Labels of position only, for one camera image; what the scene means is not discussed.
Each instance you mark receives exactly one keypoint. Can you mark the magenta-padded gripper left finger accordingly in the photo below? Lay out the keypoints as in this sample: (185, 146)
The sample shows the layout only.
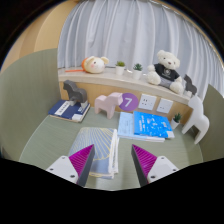
(66, 168)

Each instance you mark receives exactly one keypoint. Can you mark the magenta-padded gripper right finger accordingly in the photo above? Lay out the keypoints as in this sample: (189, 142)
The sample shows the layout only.
(160, 168)

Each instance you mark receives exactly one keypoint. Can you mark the blue towel with yellow print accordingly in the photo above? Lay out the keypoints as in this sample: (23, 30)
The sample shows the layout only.
(100, 140)

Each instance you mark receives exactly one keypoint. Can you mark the bright blue book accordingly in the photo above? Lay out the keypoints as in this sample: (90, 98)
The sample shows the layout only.
(151, 125)

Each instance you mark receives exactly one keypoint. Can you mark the small potted plant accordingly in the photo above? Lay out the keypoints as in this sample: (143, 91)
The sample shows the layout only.
(175, 122)
(137, 73)
(120, 70)

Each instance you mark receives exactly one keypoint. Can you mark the light blue booklet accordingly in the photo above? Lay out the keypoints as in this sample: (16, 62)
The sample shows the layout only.
(126, 125)

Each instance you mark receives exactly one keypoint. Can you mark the navy blue book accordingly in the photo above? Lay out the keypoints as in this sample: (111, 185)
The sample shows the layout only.
(63, 110)

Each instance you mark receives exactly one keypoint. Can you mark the white horse figure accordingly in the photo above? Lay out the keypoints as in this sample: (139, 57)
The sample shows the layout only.
(198, 116)

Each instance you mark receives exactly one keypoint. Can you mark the narrow green partition panel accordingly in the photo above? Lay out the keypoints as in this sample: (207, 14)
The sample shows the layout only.
(215, 133)

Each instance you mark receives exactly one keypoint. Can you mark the purple round sign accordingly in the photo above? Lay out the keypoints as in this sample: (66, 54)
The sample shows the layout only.
(130, 101)

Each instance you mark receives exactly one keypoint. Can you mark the dark grey horse figure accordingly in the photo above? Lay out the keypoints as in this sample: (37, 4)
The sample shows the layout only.
(75, 93)

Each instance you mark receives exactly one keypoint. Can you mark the pink horse figure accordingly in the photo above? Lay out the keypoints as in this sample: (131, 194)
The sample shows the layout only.
(106, 103)

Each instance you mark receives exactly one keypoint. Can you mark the large green partition panel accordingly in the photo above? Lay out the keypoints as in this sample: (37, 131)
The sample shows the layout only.
(26, 100)

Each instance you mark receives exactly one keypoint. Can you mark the small dark horse figure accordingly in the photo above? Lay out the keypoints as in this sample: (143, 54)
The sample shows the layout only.
(190, 85)

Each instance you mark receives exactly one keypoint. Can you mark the white teddy bear, black shirt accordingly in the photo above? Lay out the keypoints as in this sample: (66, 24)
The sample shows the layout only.
(166, 71)

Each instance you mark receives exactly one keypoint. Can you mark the wooden desk back ledge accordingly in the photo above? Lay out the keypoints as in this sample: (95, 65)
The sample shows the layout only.
(110, 80)

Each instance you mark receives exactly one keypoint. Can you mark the cream and orange plush toy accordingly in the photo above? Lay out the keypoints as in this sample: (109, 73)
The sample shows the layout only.
(95, 65)

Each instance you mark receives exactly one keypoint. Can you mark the grey-white curtain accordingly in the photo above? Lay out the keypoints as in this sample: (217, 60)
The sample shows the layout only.
(133, 30)

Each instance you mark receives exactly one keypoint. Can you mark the white wall socket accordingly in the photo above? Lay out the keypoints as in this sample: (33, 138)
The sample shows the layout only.
(164, 105)
(147, 102)

